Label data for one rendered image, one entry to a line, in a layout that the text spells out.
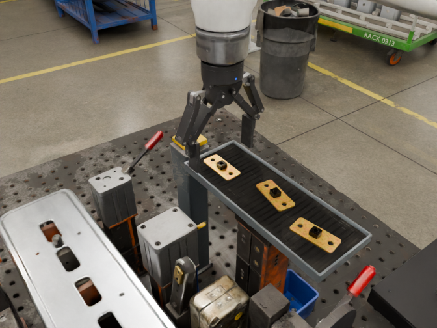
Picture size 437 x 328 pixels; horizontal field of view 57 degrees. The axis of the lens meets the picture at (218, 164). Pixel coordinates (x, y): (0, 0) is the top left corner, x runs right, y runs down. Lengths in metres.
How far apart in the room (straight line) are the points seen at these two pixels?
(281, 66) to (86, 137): 1.63
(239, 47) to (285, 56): 2.69
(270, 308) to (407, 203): 2.08
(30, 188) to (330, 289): 1.11
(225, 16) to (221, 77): 0.10
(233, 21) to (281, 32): 2.62
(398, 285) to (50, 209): 0.92
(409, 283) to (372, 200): 1.44
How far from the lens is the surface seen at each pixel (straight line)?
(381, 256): 1.36
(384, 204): 2.64
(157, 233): 0.78
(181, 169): 0.95
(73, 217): 1.02
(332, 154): 2.94
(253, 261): 0.87
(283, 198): 0.77
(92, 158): 1.71
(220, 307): 0.71
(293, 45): 3.32
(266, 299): 0.70
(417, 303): 1.21
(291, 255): 0.68
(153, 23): 5.11
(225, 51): 0.66
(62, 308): 0.86
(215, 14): 0.64
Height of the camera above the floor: 1.68
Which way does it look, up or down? 38 degrees down
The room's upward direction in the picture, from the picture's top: straight up
